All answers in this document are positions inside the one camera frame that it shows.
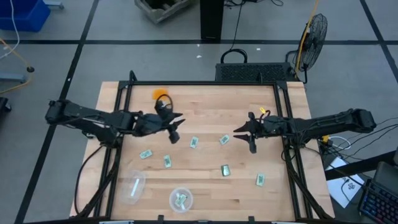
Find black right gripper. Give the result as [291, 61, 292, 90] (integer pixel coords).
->
[233, 112, 285, 154]

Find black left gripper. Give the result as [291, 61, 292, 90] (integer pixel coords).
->
[135, 101, 187, 144]

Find blue plastic bin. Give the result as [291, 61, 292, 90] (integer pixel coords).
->
[0, 0, 51, 32]

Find orange plastic cup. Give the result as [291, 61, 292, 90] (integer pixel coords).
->
[152, 88, 169, 101]

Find black computer case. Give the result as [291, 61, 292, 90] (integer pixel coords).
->
[215, 62, 298, 83]

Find clear round plastic container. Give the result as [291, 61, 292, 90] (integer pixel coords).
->
[169, 186, 194, 213]

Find clear rectangular plastic container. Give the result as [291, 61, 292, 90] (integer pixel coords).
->
[118, 169, 147, 205]

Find black upright pillar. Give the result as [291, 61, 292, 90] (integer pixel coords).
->
[200, 0, 225, 43]

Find grey wooden pallet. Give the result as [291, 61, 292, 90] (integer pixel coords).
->
[134, 0, 192, 24]

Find white paper sheet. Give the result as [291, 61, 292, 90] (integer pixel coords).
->
[326, 156, 365, 208]

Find black diagonal beam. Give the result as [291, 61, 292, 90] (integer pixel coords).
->
[325, 151, 398, 181]

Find black floor fan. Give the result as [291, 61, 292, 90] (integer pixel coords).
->
[294, 13, 328, 84]

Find backlit computer keyboard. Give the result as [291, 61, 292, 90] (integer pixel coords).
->
[358, 179, 398, 224]

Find black metal table frame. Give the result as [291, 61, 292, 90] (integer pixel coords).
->
[70, 70, 335, 220]

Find black looped power cable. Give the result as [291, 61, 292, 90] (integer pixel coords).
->
[220, 0, 249, 64]

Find white coiled cable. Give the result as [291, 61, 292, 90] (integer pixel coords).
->
[328, 135, 352, 151]

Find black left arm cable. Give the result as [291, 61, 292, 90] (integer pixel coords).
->
[73, 144, 105, 215]

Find yellow cable by fan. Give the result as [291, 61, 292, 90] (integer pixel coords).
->
[294, 0, 320, 73]

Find yellow floor cable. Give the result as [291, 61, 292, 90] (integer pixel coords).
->
[0, 37, 34, 95]

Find white floor cable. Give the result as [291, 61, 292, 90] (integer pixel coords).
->
[0, 0, 21, 60]

